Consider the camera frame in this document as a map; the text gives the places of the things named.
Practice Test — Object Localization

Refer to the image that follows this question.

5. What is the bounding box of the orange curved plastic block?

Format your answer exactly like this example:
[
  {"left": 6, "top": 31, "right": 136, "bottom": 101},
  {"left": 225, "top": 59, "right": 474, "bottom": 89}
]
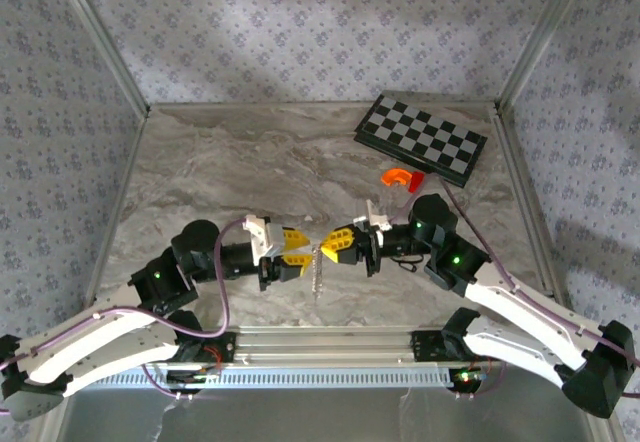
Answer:
[{"left": 380, "top": 167, "right": 412, "bottom": 188}]

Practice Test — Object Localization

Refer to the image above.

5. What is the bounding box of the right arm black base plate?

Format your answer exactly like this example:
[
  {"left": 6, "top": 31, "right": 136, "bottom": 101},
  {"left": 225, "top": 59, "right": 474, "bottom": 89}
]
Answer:
[{"left": 410, "top": 330, "right": 504, "bottom": 363}]

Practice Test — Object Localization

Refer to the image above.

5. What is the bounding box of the silver carabiner keyring with chain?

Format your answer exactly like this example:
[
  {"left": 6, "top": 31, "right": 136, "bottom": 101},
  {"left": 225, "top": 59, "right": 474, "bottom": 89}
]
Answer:
[{"left": 308, "top": 242, "right": 326, "bottom": 306}]

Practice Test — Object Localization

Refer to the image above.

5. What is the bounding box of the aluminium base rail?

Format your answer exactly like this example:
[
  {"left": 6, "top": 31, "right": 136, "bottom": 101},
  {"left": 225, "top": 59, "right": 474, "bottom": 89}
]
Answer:
[{"left": 144, "top": 325, "right": 600, "bottom": 369}]

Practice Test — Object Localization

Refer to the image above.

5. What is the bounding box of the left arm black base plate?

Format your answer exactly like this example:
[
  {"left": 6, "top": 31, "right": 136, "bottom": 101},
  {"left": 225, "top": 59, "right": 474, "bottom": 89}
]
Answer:
[{"left": 174, "top": 330, "right": 237, "bottom": 363}]

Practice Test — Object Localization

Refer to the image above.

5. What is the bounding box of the left arm red wire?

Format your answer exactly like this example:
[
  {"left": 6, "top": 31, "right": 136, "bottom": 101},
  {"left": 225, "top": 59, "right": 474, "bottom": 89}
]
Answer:
[{"left": 202, "top": 344, "right": 225, "bottom": 371}]

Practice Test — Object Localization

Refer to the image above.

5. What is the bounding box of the aluminium table back rail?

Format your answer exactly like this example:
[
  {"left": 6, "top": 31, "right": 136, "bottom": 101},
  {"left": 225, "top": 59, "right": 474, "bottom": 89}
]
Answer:
[{"left": 147, "top": 100, "right": 501, "bottom": 112}]

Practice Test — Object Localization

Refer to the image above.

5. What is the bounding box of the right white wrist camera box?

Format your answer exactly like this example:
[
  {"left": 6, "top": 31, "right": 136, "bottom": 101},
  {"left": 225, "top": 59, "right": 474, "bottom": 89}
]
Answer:
[{"left": 352, "top": 199, "right": 394, "bottom": 234}]

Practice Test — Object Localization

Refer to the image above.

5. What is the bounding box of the aluminium table side rail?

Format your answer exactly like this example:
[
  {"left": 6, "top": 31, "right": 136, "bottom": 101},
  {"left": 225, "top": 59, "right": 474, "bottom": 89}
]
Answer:
[
  {"left": 492, "top": 106, "right": 574, "bottom": 313},
  {"left": 82, "top": 109, "right": 151, "bottom": 308}
]

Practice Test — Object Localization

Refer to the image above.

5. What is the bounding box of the grey slotted cable duct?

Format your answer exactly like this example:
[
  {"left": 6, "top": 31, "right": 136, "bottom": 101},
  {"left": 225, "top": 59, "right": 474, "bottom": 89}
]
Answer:
[{"left": 97, "top": 365, "right": 454, "bottom": 390}]

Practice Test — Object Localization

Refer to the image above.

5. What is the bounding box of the grey metal sheet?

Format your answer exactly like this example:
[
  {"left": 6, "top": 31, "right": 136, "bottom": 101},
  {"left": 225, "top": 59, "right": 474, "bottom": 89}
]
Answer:
[{"left": 54, "top": 385, "right": 601, "bottom": 442}]

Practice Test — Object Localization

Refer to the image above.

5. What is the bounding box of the aluminium frame post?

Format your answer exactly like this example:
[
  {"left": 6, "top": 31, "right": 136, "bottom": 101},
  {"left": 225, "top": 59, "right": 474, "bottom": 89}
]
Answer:
[{"left": 497, "top": 0, "right": 599, "bottom": 111}]

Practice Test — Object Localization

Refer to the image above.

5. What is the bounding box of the arm red wire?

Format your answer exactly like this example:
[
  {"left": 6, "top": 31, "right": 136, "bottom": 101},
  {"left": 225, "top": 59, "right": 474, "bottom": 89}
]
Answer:
[
  {"left": 202, "top": 344, "right": 225, "bottom": 371},
  {"left": 472, "top": 349, "right": 495, "bottom": 376}
]

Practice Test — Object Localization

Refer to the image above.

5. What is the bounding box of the right arm red wire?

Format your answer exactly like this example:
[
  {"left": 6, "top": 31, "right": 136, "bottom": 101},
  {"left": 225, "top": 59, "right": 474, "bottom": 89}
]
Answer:
[{"left": 472, "top": 349, "right": 495, "bottom": 376}]

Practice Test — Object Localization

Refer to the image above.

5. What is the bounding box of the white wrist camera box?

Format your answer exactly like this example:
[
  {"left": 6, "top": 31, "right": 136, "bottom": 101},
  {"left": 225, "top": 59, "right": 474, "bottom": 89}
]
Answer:
[
  {"left": 352, "top": 199, "right": 394, "bottom": 234},
  {"left": 243, "top": 214, "right": 283, "bottom": 267}
]

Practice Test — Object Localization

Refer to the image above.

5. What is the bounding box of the black grey folded chessboard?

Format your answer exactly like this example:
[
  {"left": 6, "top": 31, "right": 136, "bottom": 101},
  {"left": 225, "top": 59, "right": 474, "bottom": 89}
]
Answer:
[{"left": 353, "top": 92, "right": 489, "bottom": 188}]

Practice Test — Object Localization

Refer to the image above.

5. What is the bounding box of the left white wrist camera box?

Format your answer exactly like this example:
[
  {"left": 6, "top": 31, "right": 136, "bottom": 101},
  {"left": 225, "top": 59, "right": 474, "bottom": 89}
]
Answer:
[{"left": 243, "top": 214, "right": 283, "bottom": 267}]

